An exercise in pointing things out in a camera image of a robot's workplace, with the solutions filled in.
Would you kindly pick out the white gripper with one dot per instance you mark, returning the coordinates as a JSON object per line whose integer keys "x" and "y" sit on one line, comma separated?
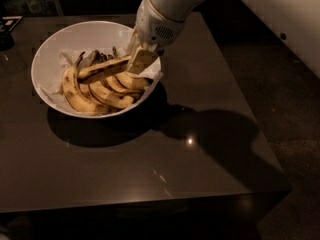
{"x": 154, "y": 26}

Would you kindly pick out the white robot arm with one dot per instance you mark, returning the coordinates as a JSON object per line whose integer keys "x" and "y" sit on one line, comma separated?
{"x": 177, "y": 10}

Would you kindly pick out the white bowl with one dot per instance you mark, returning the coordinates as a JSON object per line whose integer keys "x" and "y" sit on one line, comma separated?
{"x": 60, "y": 50}

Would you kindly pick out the white paper liner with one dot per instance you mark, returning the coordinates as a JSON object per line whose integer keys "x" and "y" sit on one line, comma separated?
{"x": 90, "y": 84}

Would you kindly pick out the shelf with bottles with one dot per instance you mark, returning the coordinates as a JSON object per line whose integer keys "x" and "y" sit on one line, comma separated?
{"x": 30, "y": 8}

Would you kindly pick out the black object on table corner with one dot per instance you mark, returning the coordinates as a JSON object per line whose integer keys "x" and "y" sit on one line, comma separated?
{"x": 7, "y": 24}

